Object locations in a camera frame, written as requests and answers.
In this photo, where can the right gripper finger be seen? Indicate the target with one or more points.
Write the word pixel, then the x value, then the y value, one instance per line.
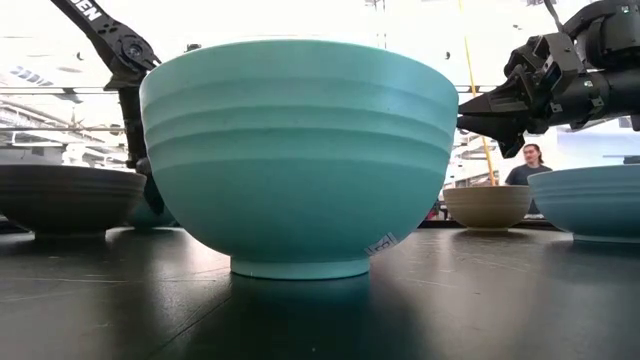
pixel 500 102
pixel 505 130

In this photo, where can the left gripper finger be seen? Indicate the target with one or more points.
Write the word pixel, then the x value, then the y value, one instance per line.
pixel 154 195

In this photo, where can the dark teal bowl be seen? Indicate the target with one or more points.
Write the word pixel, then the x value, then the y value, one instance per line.
pixel 136 220

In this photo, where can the beige bowl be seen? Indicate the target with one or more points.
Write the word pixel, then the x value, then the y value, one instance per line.
pixel 487 207

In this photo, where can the black bowl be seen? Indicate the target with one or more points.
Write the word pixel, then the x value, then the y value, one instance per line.
pixel 65 200

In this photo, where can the blue bowl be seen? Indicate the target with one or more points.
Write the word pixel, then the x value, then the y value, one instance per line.
pixel 590 200

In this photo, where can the light teal bowl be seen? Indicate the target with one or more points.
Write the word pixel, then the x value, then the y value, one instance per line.
pixel 300 175

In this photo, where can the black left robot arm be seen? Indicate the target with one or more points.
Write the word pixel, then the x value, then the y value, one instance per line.
pixel 120 45

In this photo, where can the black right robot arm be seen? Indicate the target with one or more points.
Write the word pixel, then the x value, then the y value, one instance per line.
pixel 610 35

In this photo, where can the person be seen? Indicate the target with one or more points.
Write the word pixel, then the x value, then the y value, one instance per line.
pixel 525 172

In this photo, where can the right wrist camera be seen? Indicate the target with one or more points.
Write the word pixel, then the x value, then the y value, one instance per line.
pixel 557 62

